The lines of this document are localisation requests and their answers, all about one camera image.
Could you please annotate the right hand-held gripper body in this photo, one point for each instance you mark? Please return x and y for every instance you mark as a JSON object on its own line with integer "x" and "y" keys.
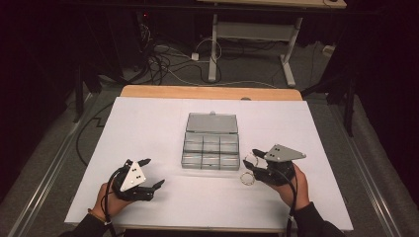
{"x": 283, "y": 154}

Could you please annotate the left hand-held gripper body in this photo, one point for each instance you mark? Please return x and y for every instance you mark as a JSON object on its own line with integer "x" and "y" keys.
{"x": 133, "y": 179}

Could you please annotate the transparent grey compartment box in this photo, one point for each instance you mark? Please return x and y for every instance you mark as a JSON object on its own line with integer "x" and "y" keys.
{"x": 210, "y": 144}

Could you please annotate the person's left hand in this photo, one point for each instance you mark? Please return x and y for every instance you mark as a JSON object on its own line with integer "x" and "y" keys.
{"x": 103, "y": 204}

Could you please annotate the person's right hand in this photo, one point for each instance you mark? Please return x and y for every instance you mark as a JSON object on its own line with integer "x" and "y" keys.
{"x": 301, "y": 191}

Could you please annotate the thin orange wrist band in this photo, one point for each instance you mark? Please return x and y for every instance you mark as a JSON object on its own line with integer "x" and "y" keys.
{"x": 93, "y": 214}

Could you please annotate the black metal stand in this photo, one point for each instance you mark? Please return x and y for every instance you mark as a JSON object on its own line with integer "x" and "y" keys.
{"x": 349, "y": 108}
{"x": 79, "y": 98}

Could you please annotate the white power adapter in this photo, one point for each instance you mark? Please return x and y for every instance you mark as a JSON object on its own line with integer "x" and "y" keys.
{"x": 195, "y": 56}

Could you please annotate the metal floor rail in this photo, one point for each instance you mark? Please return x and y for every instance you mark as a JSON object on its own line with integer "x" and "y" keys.
{"x": 49, "y": 173}
{"x": 375, "y": 197}

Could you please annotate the white frame desk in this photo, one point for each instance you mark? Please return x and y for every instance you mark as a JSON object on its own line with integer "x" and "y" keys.
{"x": 253, "y": 31}

